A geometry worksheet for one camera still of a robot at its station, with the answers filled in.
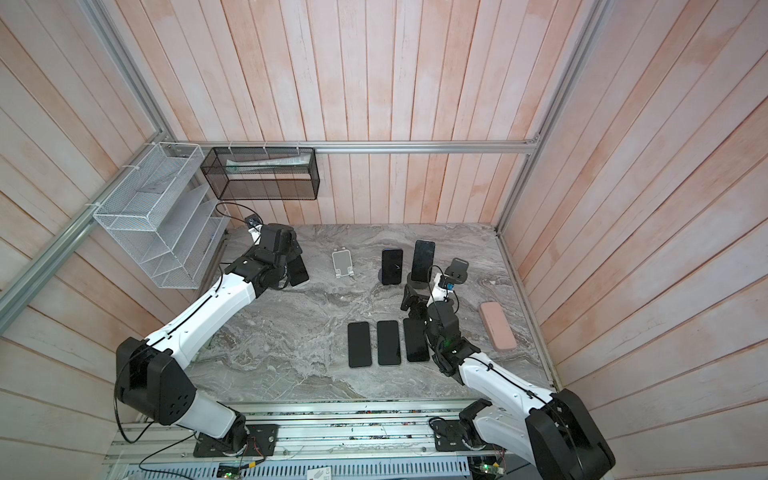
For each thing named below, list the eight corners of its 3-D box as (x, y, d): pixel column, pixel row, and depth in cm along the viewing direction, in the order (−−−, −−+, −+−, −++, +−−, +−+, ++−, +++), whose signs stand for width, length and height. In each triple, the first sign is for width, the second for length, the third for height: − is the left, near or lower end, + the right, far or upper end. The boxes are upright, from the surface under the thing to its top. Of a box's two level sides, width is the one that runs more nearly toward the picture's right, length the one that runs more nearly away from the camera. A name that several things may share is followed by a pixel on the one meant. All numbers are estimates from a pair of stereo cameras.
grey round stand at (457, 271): (446, 283, 106) (450, 271, 100) (443, 270, 109) (447, 258, 104) (465, 283, 106) (470, 271, 100) (462, 270, 109) (467, 258, 104)
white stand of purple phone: (336, 279, 108) (334, 268, 103) (333, 259, 114) (331, 249, 109) (354, 275, 109) (353, 265, 104) (350, 256, 115) (349, 246, 110)
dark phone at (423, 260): (410, 286, 106) (413, 261, 94) (411, 265, 112) (415, 239, 101) (429, 288, 105) (435, 264, 94) (429, 267, 111) (435, 241, 100)
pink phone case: (495, 351, 91) (498, 347, 88) (478, 306, 101) (481, 302, 98) (516, 349, 91) (520, 345, 89) (498, 304, 101) (500, 300, 99)
